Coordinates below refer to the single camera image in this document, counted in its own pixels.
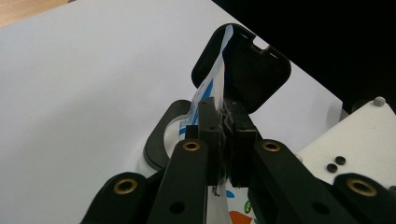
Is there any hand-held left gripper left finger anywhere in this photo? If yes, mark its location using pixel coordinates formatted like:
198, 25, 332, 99
148, 96, 225, 224

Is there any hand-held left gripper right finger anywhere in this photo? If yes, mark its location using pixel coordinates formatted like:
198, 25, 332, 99
222, 101, 359, 224

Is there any blue and white milk carton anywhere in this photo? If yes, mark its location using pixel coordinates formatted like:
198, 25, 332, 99
177, 23, 261, 224

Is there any clear jar with black lid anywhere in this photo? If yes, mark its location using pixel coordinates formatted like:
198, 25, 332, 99
143, 22, 292, 175

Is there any white paper sheet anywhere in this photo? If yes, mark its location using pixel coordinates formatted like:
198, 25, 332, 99
0, 0, 344, 224

